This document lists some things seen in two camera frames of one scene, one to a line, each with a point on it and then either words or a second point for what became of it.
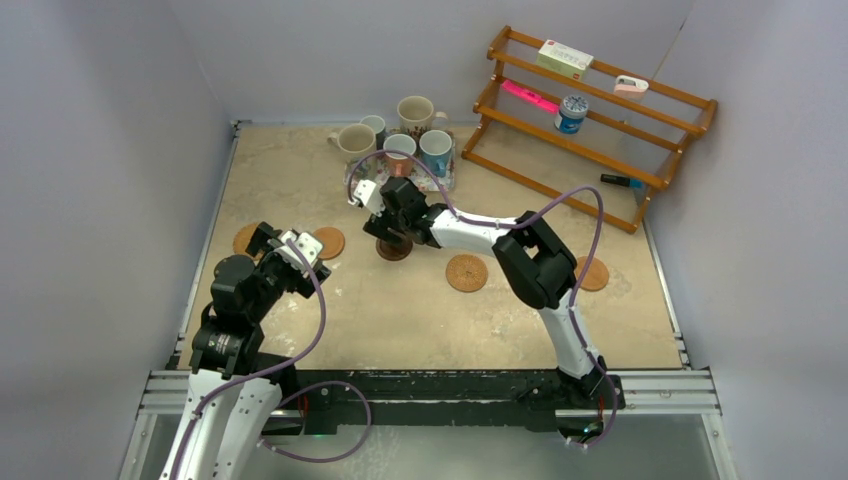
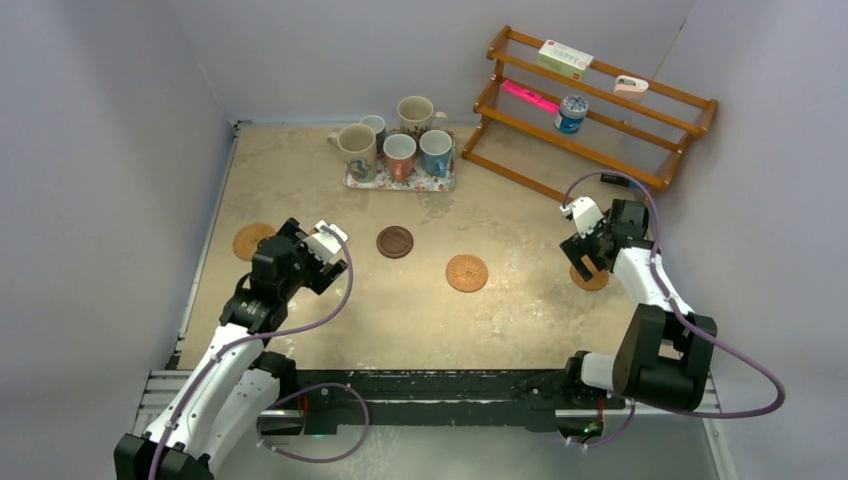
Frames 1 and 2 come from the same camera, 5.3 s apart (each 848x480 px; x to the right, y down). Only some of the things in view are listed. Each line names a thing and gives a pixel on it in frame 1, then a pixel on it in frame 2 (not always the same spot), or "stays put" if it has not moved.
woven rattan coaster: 241,238 stays put
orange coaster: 595,276 stays put
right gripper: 383,230 -> 575,247
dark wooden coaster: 393,252 stays put
